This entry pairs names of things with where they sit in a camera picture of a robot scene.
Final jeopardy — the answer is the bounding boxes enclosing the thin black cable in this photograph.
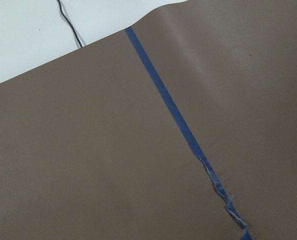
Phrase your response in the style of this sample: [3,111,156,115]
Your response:
[56,0,84,49]

